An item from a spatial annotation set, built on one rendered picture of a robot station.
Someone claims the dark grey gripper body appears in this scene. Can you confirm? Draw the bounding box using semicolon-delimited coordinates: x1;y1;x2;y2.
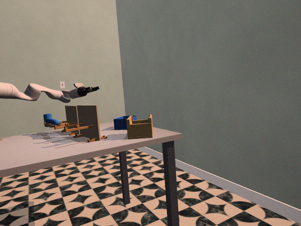
77;87;91;97

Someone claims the dark blue open box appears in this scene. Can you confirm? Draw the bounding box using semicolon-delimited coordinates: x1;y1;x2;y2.
114;116;136;130

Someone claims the blue cylinder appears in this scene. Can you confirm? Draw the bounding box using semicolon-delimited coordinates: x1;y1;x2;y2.
43;113;60;125

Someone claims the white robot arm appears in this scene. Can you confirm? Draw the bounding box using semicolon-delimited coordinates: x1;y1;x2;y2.
0;82;84;103

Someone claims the brown wooden crate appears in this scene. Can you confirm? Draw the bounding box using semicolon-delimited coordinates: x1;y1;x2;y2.
126;114;153;139

